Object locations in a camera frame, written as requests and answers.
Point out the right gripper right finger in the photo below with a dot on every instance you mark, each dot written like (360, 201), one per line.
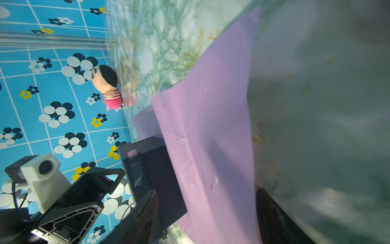
(276, 227)

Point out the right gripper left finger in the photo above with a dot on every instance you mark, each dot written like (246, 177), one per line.
(139, 225)

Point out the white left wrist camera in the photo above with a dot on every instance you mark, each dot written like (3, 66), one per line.
(42, 175)

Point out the dark blue gift box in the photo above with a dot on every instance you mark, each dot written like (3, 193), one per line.
(148, 167)

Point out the purple wrapping paper sheet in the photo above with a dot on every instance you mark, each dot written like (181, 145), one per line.
(205, 122)

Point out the pink plush doll toy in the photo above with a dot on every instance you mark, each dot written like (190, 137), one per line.
(105, 80)

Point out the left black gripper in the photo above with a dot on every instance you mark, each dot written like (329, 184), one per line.
(69, 219)

